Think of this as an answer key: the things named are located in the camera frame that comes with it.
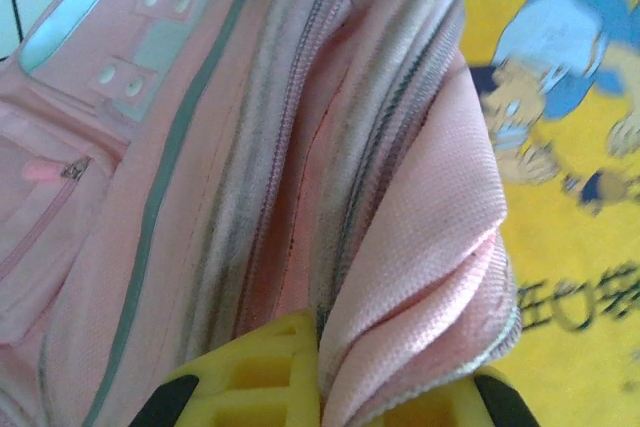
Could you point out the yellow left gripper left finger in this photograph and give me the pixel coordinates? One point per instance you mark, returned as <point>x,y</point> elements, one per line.
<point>250,382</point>

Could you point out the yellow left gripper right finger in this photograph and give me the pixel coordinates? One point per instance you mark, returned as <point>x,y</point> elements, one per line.
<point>450,409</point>

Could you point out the pink student backpack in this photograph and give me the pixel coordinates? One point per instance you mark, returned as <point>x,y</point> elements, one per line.
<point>250,172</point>

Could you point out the yellow cartoon picture book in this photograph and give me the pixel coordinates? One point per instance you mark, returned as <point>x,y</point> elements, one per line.
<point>565,197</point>

